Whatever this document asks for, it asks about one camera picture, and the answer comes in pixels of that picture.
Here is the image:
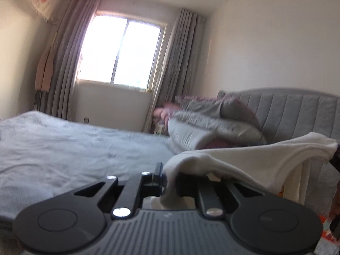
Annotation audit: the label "grey maroon pillow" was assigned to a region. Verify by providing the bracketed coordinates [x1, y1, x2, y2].
[175, 94, 260, 128]

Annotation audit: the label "bed with grey sheet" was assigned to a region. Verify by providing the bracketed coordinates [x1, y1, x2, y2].
[0, 111, 186, 255]

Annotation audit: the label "orange book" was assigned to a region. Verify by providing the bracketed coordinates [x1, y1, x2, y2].
[321, 215, 336, 243]

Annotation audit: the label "grey curtain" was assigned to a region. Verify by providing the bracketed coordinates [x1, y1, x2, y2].
[34, 0, 103, 120]
[143, 8, 205, 134]

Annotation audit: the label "grey padded headboard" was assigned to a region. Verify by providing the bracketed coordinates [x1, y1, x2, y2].
[218, 88, 340, 205]

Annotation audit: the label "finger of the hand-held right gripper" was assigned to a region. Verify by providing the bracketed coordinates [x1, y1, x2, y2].
[330, 145, 340, 171]

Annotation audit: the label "pile of pink clothes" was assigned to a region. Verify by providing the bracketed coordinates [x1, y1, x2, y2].
[153, 102, 176, 129]

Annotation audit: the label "hanging pink clothes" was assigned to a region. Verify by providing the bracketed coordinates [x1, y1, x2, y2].
[34, 45, 55, 92]

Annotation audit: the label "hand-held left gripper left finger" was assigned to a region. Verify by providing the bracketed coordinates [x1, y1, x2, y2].
[71, 162, 164, 220]

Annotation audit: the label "white sweatshirt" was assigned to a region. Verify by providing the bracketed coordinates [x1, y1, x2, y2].
[159, 131, 338, 210]

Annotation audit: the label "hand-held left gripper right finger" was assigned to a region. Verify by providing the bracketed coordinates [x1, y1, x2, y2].
[175, 173, 266, 217]

